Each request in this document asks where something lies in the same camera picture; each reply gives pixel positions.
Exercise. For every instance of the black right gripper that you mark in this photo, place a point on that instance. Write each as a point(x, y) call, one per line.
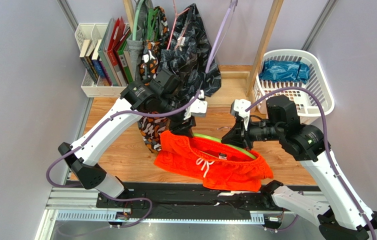
point(239, 133)

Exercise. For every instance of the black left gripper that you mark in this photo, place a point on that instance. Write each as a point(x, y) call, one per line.
point(176, 127)

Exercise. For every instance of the lime green hanger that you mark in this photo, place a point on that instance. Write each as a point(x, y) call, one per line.
point(241, 150)

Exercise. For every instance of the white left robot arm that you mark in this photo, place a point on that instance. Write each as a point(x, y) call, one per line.
point(155, 99)

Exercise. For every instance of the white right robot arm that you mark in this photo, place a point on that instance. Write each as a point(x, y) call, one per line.
point(344, 216)

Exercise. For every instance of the orange camouflage shorts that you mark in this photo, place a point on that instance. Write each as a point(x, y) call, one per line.
point(151, 127)

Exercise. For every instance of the dark leaf-pattern shorts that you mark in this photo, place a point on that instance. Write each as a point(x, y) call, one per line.
point(188, 55)

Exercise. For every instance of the grey shorts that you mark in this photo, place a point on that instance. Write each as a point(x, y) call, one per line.
point(135, 48)

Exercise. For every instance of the pink hanger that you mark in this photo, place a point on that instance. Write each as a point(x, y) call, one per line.
point(176, 15)

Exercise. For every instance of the pale green hanger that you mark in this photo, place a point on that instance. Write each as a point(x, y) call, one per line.
point(137, 28)

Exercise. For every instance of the dark green hanger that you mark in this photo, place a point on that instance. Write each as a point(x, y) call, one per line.
point(151, 23)

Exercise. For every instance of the purple hanger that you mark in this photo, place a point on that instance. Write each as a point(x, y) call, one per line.
point(221, 34)

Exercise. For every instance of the blue patterned garment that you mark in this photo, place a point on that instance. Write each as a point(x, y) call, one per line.
point(285, 71)

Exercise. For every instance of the white laundry basket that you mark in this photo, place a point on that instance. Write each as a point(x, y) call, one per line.
point(316, 84)

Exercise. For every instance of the green folder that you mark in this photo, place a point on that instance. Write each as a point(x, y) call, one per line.
point(124, 57)

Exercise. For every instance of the grey-green folder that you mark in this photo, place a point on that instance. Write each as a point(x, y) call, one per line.
point(103, 53)

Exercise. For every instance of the blue book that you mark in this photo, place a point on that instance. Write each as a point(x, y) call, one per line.
point(97, 63)

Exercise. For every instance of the red folder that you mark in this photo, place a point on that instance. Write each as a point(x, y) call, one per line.
point(115, 33)

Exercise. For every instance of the dark navy book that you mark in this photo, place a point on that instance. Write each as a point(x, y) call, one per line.
point(85, 57)

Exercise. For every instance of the wooden clothes rack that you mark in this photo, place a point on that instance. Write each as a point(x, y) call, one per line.
point(238, 80)

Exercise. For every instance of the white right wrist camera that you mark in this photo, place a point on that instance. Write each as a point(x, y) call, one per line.
point(239, 109)

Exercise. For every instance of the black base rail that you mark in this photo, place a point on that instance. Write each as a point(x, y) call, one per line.
point(180, 201)

